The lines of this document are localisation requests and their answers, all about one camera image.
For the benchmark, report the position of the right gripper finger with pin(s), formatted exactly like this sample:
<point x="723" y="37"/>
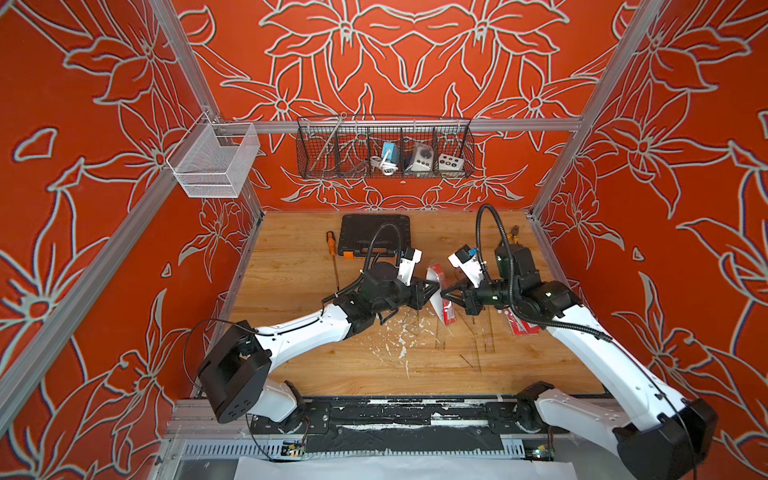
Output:
<point x="454" y="291"/>
<point x="454" y="303"/>

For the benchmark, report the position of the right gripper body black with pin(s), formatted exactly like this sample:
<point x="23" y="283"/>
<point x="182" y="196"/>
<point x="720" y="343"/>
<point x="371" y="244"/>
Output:
<point x="493" y="294"/>

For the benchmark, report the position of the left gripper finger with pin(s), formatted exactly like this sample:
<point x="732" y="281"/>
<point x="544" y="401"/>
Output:
<point x="427" y="284"/>
<point x="427" y="297"/>

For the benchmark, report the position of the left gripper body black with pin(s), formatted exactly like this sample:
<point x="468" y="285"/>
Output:
<point x="398" y="296"/>

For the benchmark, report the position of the red ruler set package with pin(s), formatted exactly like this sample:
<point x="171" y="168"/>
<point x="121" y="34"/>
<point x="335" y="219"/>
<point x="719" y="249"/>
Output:
<point x="518" y="326"/>
<point x="443" y="308"/>

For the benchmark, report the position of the clear straight ruler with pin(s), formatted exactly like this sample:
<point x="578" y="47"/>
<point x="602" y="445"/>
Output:
<point x="440" y="335"/>
<point x="486" y="325"/>

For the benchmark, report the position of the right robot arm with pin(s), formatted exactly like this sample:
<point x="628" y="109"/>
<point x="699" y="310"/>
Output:
<point x="656" y="432"/>

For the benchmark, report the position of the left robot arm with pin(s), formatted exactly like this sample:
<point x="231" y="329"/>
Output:
<point x="235" y="373"/>

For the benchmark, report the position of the black orange tool case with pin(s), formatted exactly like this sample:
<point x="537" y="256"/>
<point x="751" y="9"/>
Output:
<point x="357" y="230"/>

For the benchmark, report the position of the white dotted cube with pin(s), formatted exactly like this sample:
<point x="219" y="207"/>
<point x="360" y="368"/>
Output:
<point x="448" y="164"/>

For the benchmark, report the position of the white timer device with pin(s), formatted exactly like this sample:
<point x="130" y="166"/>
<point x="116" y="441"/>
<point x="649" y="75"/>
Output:
<point x="421" y="159"/>

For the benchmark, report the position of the blue white small box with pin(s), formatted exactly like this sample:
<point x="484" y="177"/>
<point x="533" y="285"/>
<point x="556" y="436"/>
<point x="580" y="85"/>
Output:
<point x="390" y="153"/>

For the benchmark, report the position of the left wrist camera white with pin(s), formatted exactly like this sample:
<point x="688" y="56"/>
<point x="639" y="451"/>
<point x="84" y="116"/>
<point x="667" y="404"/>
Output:
<point x="408" y="261"/>

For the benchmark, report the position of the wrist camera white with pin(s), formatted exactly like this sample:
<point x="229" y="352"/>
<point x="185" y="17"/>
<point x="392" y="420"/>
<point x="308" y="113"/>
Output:
<point x="408" y="261"/>
<point x="466" y="259"/>

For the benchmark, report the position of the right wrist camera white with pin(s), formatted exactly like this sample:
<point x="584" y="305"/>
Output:
<point x="466" y="259"/>

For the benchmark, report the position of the orange handled screwdriver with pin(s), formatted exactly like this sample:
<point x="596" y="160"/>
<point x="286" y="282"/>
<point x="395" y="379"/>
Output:
<point x="331" y="243"/>

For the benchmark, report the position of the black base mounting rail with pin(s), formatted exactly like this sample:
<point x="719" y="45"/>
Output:
<point x="388" y="426"/>

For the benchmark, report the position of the black wire wall basket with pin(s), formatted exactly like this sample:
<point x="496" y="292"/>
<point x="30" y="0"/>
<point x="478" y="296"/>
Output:
<point x="363" y="146"/>

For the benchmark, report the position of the clear plastic wall bin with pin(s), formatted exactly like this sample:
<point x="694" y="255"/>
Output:
<point x="214" y="160"/>

